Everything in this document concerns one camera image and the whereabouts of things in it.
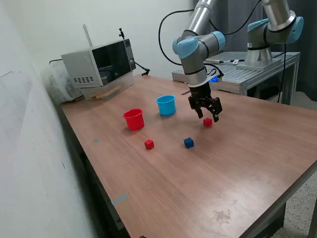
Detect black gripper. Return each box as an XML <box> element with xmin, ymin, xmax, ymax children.
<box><xmin>188</xmin><ymin>83</ymin><xmax>223</xmax><ymax>123</ymax></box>

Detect blue plastic cup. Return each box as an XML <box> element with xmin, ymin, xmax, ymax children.
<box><xmin>156</xmin><ymin>95</ymin><xmax>177</xmax><ymax>117</ymax></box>

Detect aluminium profile robot table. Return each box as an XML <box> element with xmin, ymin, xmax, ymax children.
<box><xmin>171</xmin><ymin>51</ymin><xmax>302</xmax><ymax>106</ymax></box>

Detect dark grey curtain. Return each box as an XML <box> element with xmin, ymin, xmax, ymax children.
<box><xmin>192</xmin><ymin>0</ymin><xmax>317</xmax><ymax>102</ymax></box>

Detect wooden sticks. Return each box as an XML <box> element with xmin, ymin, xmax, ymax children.
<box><xmin>90</xmin><ymin>90</ymin><xmax>117</xmax><ymax>101</ymax></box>

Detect silver microwave oven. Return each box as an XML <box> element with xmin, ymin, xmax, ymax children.
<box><xmin>61</xmin><ymin>38</ymin><xmax>137</xmax><ymax>88</ymax></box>

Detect thin white rod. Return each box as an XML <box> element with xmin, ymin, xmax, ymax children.
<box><xmin>82</xmin><ymin>23</ymin><xmax>94</xmax><ymax>48</ymax></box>

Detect clear plastic bag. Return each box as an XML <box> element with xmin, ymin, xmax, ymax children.
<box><xmin>41</xmin><ymin>60</ymin><xmax>85</xmax><ymax>105</ymax></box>

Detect robot cable with silver connector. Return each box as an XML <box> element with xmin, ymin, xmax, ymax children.
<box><xmin>204</xmin><ymin>58</ymin><xmax>246</xmax><ymax>65</ymax></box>

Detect aluminium robot mount plate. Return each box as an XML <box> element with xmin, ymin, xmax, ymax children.
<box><xmin>236</xmin><ymin>57</ymin><xmax>282</xmax><ymax>72</ymax></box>

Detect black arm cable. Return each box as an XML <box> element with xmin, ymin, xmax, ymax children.
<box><xmin>158</xmin><ymin>0</ymin><xmax>262</xmax><ymax>75</ymax></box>

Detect black hanging cable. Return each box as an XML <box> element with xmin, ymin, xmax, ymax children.
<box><xmin>276</xmin><ymin>44</ymin><xmax>288</xmax><ymax>104</ymax></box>

